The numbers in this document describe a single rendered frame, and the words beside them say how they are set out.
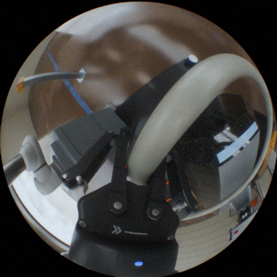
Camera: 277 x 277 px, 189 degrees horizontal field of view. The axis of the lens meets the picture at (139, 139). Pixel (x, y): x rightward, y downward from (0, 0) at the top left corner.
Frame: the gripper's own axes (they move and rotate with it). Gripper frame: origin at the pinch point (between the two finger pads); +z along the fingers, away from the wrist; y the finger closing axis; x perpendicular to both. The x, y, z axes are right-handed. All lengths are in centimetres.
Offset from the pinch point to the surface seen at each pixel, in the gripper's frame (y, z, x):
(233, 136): 35.3, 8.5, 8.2
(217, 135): 29.0, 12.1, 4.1
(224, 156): 32.6, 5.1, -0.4
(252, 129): 45.1, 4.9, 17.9
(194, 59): 30, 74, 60
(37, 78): -113, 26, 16
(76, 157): -31.1, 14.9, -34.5
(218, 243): 464, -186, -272
